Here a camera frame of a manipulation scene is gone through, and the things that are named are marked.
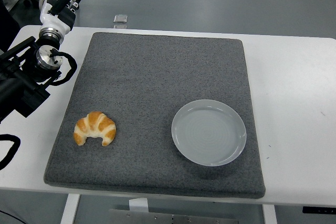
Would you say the white and black hand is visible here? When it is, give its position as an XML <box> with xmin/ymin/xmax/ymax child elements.
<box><xmin>39</xmin><ymin>0</ymin><xmax>83</xmax><ymax>35</ymax></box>

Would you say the golden croissant bread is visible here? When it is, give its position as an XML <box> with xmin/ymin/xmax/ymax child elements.
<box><xmin>73</xmin><ymin>111</ymin><xmax>117</xmax><ymax>147</ymax></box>

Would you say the pale grey round plate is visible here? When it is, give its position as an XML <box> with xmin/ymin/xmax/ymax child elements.
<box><xmin>171</xmin><ymin>99</ymin><xmax>247</xmax><ymax>167</ymax></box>

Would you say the grey felt mat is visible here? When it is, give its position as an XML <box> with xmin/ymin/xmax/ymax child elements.
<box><xmin>43</xmin><ymin>31</ymin><xmax>266</xmax><ymax>200</ymax></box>

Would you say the white table leg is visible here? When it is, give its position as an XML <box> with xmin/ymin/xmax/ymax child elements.
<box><xmin>262</xmin><ymin>204</ymin><xmax>278</xmax><ymax>224</ymax></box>
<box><xmin>60</xmin><ymin>194</ymin><xmax>81</xmax><ymax>224</ymax></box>

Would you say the white paper tag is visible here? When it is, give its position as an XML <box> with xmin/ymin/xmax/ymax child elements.
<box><xmin>128</xmin><ymin>197</ymin><xmax>150</xmax><ymax>213</ymax></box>

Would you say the black box under table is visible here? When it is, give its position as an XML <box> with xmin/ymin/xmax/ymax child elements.
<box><xmin>302</xmin><ymin>205</ymin><xmax>336</xmax><ymax>215</ymax></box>

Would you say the thin black floor cable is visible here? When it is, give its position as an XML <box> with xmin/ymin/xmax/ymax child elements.
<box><xmin>0</xmin><ymin>209</ymin><xmax>13</xmax><ymax>221</ymax></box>

